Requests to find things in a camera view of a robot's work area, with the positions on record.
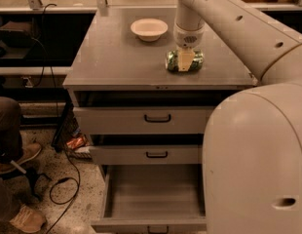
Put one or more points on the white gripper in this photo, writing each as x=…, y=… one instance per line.
x=189, y=37

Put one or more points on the crushed green soda can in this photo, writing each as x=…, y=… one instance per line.
x=172, y=61

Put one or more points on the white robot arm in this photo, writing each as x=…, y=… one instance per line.
x=252, y=152

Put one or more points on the grey metal drawer cabinet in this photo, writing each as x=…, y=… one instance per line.
x=116, y=69

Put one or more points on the top grey drawer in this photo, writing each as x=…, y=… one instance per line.
x=142, y=120

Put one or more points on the middle grey drawer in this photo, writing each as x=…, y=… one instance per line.
x=146, y=154

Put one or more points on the bottom grey open drawer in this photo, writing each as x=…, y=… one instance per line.
x=152, y=199

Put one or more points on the white paper bowl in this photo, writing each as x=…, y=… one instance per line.
x=149, y=30

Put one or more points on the orange snack packet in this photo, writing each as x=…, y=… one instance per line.
x=76, y=142

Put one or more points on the tan shoe far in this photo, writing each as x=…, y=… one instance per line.
x=30, y=152

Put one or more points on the tan shoe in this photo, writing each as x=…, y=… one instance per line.
x=30, y=152
x=28, y=220

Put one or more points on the brown trouser leg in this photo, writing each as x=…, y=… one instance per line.
x=10, y=139

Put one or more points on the tan shoe near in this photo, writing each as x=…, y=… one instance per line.
x=28, y=220

